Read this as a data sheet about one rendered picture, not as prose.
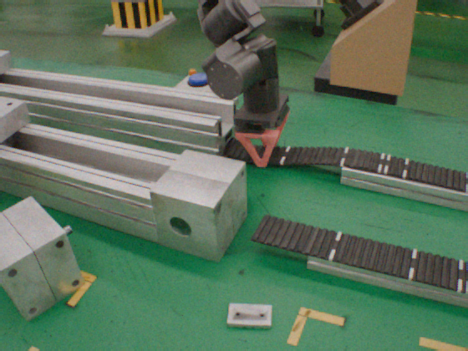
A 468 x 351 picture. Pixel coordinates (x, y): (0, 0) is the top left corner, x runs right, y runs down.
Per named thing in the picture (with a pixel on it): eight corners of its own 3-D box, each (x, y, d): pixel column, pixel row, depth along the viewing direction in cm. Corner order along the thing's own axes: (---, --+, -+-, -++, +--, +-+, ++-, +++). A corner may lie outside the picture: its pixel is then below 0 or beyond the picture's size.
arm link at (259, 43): (282, 33, 66) (249, 30, 69) (260, 46, 62) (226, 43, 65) (284, 74, 70) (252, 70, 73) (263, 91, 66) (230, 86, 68)
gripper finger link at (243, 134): (237, 171, 75) (231, 120, 70) (251, 149, 81) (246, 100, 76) (277, 176, 73) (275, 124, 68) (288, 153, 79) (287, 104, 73)
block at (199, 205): (253, 206, 68) (252, 151, 63) (218, 262, 59) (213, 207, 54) (199, 192, 72) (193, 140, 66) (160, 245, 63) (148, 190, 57)
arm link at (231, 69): (246, -10, 64) (212, 22, 71) (200, 8, 57) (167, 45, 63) (295, 53, 66) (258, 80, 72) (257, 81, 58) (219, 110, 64)
